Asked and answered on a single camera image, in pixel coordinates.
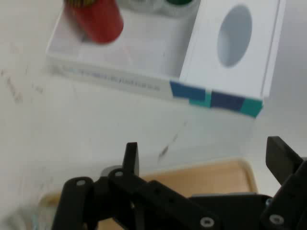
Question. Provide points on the white and blue cardboard box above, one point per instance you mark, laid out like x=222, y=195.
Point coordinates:
x=144, y=55

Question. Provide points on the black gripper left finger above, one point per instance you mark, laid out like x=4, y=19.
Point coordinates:
x=134, y=201

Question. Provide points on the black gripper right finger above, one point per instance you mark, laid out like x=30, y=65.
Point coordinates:
x=285, y=167

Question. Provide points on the green label water bottle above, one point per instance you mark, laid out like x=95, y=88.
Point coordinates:
x=178, y=2

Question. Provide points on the wooden tray with cream rim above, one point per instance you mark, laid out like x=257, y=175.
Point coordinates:
x=206, y=177

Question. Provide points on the red soda can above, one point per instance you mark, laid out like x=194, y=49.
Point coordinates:
x=98, y=19

